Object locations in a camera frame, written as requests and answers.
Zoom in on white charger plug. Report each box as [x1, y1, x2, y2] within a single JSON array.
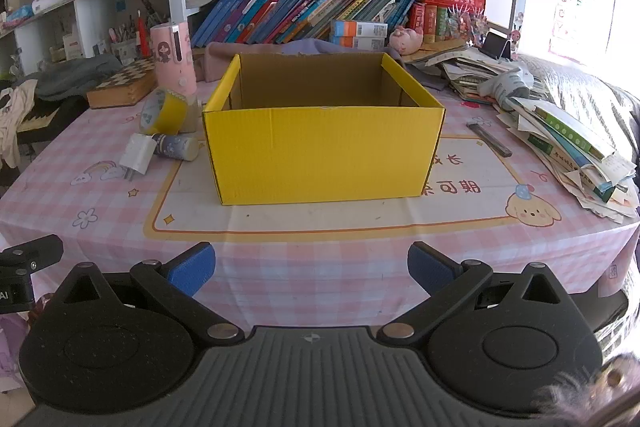
[[119, 133, 156, 182]]

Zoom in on yellow cardboard box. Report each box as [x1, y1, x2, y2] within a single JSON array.
[[201, 52, 446, 206]]

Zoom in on cup of brushes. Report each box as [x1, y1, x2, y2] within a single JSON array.
[[109, 23, 139, 64]]

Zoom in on yellow tape roll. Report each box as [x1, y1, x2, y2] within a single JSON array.
[[139, 89, 190, 132]]

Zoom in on pink checked tablecloth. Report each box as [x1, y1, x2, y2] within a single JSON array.
[[0, 79, 640, 329]]

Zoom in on cream garment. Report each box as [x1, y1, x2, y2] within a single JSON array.
[[0, 86, 40, 168]]

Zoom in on small patterned bottle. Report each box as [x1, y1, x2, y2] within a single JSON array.
[[152, 133, 201, 162]]

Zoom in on wooden chess box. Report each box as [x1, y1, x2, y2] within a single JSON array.
[[86, 57, 158, 109]]

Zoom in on white printed plastic bag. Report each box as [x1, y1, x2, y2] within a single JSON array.
[[477, 68, 536, 110]]

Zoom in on black phone stand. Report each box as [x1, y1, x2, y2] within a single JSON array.
[[482, 32, 514, 60]]

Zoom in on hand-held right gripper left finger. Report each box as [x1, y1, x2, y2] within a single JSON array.
[[50, 243, 246, 344]]

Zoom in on acrylic character standees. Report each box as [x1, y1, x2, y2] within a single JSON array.
[[447, 4, 489, 48]]

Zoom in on row of colourful children's books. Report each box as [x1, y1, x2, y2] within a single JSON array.
[[192, 0, 421, 45]]

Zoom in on mauve pink cloth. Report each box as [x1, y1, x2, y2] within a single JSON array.
[[192, 41, 238, 81]]

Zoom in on set of thick hardcover books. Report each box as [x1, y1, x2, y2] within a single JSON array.
[[409, 2, 452, 46]]

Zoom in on pile of papers and booklets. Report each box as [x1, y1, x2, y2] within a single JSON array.
[[410, 47, 640, 224]]

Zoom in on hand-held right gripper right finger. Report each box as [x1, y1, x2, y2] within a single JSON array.
[[376, 241, 581, 344]]

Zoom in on grey cloth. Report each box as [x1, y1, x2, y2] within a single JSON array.
[[32, 53, 123, 100]]

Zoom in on orange blue white box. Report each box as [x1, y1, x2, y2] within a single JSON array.
[[329, 36, 387, 50], [331, 21, 389, 38]]

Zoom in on white box with red label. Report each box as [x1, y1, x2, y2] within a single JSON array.
[[62, 32, 87, 60]]

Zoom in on fuzzy grey sleeve cuff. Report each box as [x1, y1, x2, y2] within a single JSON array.
[[534, 351, 640, 427]]

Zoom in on lavender cloth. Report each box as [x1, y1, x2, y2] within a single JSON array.
[[280, 38, 406, 60]]

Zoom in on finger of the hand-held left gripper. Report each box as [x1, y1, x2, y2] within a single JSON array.
[[0, 234, 64, 269]]

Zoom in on black piano keyboard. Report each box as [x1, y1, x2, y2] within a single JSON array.
[[17, 99, 90, 145]]

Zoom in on pink pig toy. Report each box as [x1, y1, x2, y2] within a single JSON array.
[[389, 28, 424, 56]]

